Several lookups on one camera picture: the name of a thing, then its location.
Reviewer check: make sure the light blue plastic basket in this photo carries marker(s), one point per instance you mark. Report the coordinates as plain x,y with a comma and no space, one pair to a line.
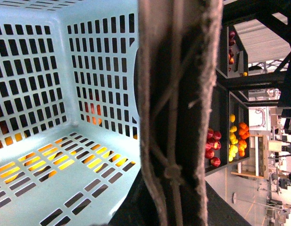
69,148

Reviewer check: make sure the brown basket handle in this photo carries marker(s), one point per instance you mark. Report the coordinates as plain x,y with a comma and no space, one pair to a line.
176,75

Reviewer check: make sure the black fruit display shelf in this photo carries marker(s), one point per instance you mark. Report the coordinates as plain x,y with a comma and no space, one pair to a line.
227,107

